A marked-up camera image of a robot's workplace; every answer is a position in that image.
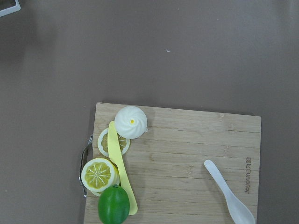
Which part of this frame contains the white ceramic spoon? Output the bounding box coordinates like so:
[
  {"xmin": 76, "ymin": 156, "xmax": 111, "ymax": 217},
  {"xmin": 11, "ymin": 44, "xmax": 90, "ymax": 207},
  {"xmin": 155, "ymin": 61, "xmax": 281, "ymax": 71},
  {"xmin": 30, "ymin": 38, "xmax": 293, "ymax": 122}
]
[{"xmin": 204, "ymin": 160, "xmax": 256, "ymax": 224}]

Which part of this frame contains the yellow plastic knife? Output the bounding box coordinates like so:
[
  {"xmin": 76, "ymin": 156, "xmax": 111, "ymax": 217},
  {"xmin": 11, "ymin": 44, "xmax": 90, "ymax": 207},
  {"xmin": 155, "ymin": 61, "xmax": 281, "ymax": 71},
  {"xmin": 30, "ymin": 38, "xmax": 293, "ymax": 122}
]
[{"xmin": 107, "ymin": 121, "xmax": 138, "ymax": 216}]

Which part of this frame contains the toy lemon slice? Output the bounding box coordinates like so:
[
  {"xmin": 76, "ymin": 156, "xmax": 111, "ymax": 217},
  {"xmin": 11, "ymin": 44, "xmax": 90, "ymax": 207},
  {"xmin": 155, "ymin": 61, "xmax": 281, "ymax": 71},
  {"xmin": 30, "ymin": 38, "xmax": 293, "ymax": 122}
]
[{"xmin": 97, "ymin": 128, "xmax": 130, "ymax": 157}]

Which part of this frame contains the toy lemon half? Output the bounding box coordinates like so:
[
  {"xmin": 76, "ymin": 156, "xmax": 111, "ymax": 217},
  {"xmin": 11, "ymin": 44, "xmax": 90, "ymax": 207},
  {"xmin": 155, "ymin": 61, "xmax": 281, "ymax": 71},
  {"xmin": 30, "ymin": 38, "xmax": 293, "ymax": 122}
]
[{"xmin": 80, "ymin": 158, "xmax": 120, "ymax": 193}]

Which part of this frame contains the green toy lime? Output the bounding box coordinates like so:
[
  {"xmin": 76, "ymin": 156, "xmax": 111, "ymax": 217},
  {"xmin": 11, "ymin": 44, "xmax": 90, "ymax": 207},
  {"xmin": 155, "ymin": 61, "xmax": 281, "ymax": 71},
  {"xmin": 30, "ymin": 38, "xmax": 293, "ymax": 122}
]
[{"xmin": 98, "ymin": 185, "xmax": 130, "ymax": 224}]

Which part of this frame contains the cream rectangular serving tray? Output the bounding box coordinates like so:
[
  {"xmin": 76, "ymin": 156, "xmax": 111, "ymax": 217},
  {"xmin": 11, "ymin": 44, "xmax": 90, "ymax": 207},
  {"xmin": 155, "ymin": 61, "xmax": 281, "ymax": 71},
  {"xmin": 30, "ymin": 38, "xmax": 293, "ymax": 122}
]
[{"xmin": 0, "ymin": 0, "xmax": 21, "ymax": 17}]

